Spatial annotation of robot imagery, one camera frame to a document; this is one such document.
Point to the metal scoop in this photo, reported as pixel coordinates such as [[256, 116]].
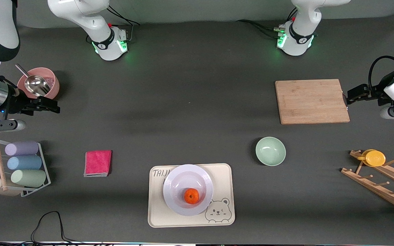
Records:
[[36, 83]]

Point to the beige bear print tray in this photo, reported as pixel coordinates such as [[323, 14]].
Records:
[[224, 177]]

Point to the wooden cutting board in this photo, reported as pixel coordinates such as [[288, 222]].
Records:
[[310, 102]]

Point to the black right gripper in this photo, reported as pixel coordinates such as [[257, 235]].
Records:
[[18, 103]]

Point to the wooden peg drying rack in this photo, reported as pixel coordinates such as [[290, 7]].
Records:
[[381, 189]]

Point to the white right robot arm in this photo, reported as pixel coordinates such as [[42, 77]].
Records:
[[80, 10]]

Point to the orange fruit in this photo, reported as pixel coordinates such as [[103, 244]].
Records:
[[192, 196]]

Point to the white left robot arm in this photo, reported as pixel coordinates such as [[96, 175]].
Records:
[[303, 20]]

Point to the white round plate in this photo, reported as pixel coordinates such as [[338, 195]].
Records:
[[183, 181]]

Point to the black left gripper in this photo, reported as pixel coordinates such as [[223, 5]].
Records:
[[377, 93]]

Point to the yellow cup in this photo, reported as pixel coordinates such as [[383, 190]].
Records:
[[374, 158]]

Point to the pink folded cloth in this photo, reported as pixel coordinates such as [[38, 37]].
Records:
[[97, 163]]

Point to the wooden rack rod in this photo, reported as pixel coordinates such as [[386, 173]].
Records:
[[0, 160]]

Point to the purple cup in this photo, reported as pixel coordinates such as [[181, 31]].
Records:
[[22, 148]]

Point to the green cup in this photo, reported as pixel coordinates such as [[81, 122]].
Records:
[[28, 178]]

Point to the pink bowl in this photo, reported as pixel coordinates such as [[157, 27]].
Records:
[[52, 78]]

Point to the light green bowl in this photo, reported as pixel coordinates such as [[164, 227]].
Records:
[[270, 151]]

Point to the blue cup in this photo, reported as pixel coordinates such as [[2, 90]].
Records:
[[24, 163]]

